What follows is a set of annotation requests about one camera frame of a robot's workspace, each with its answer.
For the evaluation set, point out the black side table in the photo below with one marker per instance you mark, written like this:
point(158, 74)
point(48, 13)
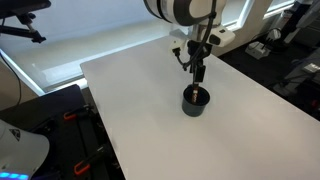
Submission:
point(70, 141)

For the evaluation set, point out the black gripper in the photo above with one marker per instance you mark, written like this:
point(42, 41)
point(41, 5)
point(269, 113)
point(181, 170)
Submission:
point(197, 51)

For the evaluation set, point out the black mug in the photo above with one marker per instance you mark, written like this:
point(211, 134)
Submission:
point(194, 109)

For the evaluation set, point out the white device on floor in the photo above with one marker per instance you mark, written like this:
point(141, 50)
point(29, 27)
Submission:
point(257, 50)

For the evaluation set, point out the orange handled clamp upper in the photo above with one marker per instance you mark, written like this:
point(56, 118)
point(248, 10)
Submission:
point(74, 113)

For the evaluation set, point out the orange handled clamp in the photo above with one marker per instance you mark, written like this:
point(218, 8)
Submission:
point(74, 113)
point(97, 156)

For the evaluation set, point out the orange handled clamp lower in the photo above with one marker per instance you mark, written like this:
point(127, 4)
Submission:
point(97, 156)

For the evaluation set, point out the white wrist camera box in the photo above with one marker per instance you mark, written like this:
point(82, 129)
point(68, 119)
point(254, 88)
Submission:
point(221, 36)

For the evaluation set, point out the grey equipment right background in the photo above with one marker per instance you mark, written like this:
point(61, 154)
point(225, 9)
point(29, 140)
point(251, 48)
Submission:
point(304, 13)

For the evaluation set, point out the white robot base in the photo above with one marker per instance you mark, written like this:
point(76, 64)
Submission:
point(21, 152)

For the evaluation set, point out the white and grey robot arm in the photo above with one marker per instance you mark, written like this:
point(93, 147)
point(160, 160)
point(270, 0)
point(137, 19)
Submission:
point(204, 17)

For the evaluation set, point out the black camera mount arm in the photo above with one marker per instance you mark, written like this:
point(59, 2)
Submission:
point(23, 11)

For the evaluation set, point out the orange and white marker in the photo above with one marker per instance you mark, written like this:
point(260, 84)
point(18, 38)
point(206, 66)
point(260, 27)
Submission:
point(195, 93)

